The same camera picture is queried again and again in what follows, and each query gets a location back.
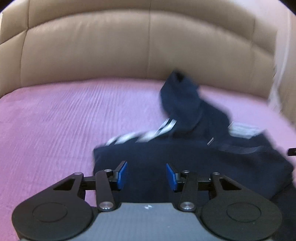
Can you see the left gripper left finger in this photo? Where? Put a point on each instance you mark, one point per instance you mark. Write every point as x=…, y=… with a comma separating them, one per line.
x=108, y=179

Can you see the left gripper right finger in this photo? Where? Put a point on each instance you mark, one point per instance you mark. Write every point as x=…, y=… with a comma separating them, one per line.
x=177, y=179

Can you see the navy blue striped garment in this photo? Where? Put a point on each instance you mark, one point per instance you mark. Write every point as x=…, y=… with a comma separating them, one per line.
x=195, y=137

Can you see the beige curtain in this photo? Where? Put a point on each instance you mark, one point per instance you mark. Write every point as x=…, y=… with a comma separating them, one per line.
x=284, y=20

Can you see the pink quilted bedspread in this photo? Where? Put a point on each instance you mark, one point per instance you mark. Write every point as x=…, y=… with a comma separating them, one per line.
x=49, y=132

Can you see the beige leather headboard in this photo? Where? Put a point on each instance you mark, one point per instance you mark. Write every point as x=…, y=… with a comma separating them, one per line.
x=218, y=43

